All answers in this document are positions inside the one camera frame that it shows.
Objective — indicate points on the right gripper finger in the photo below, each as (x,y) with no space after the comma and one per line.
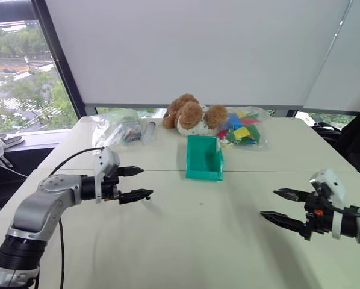
(292,195)
(283,220)

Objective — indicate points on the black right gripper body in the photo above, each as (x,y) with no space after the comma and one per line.
(314,222)

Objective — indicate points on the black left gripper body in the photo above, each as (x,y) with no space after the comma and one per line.
(109,188)

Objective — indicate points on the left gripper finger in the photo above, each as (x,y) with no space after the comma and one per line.
(131,171)
(135,196)

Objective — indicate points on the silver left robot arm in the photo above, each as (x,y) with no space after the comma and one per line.
(32,210)

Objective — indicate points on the clear plastic tube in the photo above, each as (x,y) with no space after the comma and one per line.
(149,132)

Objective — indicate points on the clear bag of small parts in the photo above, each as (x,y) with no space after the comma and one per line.
(122,126)

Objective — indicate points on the green plastic bin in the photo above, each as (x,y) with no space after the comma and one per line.
(204,174)

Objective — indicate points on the clear bag of coloured pieces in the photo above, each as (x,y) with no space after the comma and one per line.
(243,129)

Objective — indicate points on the brown white plush dog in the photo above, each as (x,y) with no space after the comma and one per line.
(192,114)

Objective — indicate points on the dark equipment beside table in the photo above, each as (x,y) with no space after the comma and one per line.
(2,186)

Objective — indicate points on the wide white roller blind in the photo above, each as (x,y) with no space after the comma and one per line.
(183,51)

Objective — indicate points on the narrow white roller blind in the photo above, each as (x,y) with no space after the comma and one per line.
(348,75)

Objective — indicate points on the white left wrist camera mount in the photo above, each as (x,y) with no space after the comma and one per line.
(106,159)

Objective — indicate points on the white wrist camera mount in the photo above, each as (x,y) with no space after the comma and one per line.
(332,182)
(106,159)

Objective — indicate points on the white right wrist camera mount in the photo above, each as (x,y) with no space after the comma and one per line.
(332,182)

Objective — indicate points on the black window frame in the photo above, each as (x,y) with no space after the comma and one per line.
(62,66)

